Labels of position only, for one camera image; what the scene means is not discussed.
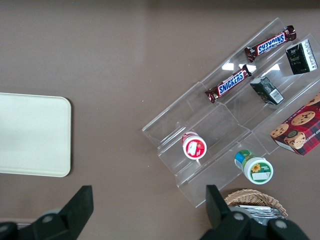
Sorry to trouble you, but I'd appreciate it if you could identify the small black barcode box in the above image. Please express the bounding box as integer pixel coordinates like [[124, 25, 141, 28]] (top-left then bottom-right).
[[249, 76, 285, 106]]

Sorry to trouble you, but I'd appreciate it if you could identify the red lid yogurt cup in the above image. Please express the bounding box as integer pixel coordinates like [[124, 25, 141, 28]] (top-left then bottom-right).
[[181, 131, 208, 160]]

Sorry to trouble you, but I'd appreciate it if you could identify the red plaid cookie box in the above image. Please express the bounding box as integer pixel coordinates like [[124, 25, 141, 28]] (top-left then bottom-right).
[[269, 92, 320, 156]]

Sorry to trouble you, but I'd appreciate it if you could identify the light tan wicker basket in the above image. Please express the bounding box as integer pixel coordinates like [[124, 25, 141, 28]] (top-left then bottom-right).
[[223, 188, 290, 221]]

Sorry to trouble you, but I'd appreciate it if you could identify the Snickers chocolate bar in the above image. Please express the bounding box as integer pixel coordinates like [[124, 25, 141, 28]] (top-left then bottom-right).
[[244, 24, 297, 63], [204, 64, 257, 104]]

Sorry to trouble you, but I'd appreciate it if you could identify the clear acrylic stepped shelf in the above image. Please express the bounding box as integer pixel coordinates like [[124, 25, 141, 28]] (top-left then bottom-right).
[[141, 17, 320, 209]]

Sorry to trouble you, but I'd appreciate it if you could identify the black and white box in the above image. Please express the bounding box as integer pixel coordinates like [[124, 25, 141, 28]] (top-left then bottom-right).
[[285, 39, 319, 76]]

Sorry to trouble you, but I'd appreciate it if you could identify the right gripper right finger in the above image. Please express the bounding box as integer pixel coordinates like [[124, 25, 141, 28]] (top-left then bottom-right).
[[199, 184, 252, 240]]

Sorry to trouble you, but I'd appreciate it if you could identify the beige plastic serving tray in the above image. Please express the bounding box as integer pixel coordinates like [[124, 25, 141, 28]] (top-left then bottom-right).
[[0, 92, 72, 178]]

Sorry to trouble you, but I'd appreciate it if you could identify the green lid yogurt cup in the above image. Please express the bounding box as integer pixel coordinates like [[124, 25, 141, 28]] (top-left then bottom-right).
[[234, 149, 274, 185]]

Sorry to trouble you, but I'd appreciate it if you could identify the silver foil tray stack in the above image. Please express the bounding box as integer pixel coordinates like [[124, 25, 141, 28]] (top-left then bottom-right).
[[229, 204, 285, 226]]

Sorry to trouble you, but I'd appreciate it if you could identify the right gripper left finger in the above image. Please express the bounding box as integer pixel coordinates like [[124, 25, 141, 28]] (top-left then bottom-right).
[[29, 185, 95, 240]]

